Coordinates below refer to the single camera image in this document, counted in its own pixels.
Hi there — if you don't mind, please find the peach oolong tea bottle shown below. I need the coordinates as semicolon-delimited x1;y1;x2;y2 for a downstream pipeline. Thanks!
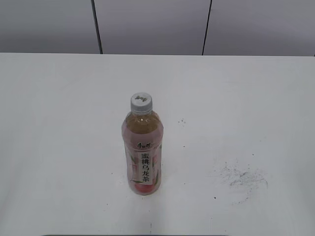
121;110;165;196

